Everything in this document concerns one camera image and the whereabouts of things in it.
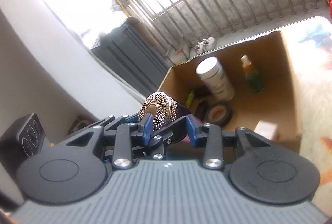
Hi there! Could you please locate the white supplement bottle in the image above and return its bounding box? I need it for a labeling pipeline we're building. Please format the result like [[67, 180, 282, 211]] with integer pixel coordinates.
[[196, 57, 235, 102]]

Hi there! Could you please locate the dark grey cabinet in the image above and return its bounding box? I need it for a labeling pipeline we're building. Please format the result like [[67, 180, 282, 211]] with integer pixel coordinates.
[[91, 21, 169, 97]]

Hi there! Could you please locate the green dropper bottle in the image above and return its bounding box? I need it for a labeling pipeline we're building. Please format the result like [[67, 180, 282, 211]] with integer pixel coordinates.
[[241, 55, 264, 93]]

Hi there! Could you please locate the brown cardboard box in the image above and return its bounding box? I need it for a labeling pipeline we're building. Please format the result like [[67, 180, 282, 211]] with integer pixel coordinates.
[[159, 31, 302, 152]]

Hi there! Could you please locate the black tape roll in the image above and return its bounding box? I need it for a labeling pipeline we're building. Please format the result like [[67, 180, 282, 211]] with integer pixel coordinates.
[[194, 100, 233, 127]]

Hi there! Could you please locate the red plastic bag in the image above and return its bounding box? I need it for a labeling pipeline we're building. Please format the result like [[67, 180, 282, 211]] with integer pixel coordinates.
[[328, 0, 332, 19]]

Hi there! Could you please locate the small white pink box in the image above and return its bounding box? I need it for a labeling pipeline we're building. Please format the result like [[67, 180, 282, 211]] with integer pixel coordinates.
[[254, 120, 278, 141]]

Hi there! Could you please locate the white sneakers pair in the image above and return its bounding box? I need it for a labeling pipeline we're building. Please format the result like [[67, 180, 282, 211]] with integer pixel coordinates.
[[194, 36, 216, 54]]

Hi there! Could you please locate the gold mesh microphone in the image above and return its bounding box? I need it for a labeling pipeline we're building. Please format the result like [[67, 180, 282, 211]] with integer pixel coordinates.
[[137, 91, 191, 138]]

